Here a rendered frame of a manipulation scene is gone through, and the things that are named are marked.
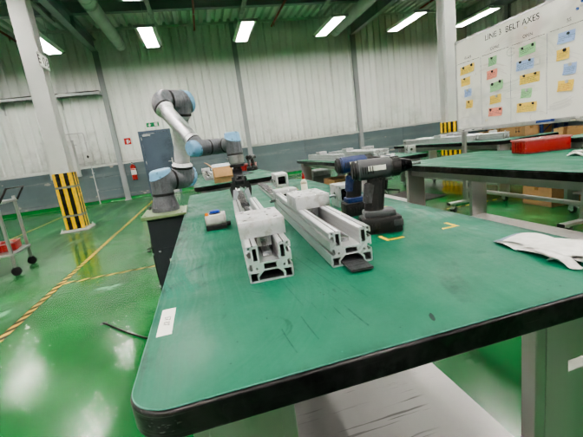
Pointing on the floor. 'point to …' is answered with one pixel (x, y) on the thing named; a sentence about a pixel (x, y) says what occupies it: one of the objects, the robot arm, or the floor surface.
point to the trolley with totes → (9, 248)
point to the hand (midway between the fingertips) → (243, 205)
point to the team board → (522, 78)
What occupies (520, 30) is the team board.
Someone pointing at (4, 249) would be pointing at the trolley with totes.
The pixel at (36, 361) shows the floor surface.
